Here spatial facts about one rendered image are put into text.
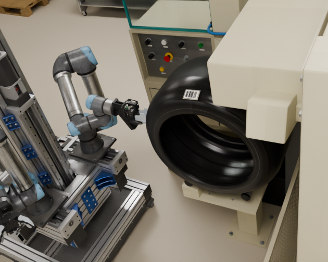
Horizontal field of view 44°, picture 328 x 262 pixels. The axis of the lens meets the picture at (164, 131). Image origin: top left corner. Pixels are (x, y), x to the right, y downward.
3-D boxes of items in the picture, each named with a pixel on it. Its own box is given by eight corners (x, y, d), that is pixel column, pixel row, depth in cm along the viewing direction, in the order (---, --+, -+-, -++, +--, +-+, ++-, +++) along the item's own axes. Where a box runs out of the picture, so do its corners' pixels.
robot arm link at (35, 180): (47, 194, 217) (37, 177, 208) (24, 207, 213) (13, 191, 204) (39, 181, 225) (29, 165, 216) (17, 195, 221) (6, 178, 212)
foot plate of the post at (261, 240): (238, 206, 285) (238, 204, 284) (276, 215, 273) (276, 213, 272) (225, 236, 269) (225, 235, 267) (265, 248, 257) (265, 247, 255)
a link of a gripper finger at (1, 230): (3, 250, 168) (10, 233, 176) (-2, 241, 165) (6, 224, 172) (-4, 251, 169) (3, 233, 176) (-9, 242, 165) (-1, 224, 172)
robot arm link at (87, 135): (76, 132, 252) (68, 115, 243) (97, 124, 253) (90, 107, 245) (79, 143, 243) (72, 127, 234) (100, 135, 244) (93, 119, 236)
